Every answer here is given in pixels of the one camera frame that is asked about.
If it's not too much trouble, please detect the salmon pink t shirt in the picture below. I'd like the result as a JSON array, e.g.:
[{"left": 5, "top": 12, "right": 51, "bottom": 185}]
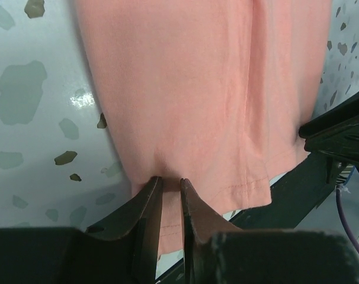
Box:
[{"left": 75, "top": 1, "right": 331, "bottom": 254}]

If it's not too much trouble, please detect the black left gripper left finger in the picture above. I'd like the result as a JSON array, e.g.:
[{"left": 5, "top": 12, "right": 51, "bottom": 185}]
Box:
[{"left": 0, "top": 177, "right": 163, "bottom": 283}]

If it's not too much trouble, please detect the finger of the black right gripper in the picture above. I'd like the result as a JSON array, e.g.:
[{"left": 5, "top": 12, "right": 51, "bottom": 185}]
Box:
[{"left": 299, "top": 92, "right": 359, "bottom": 166}]

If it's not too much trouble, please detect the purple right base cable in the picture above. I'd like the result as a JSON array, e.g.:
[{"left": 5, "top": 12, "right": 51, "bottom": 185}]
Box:
[{"left": 335, "top": 185, "right": 359, "bottom": 246}]

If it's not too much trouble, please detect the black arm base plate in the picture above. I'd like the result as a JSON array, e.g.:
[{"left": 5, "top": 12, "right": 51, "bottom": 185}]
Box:
[{"left": 155, "top": 150, "right": 359, "bottom": 284}]

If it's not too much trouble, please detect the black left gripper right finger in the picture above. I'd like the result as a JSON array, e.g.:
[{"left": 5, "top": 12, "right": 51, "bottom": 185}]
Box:
[{"left": 180, "top": 179, "right": 359, "bottom": 283}]

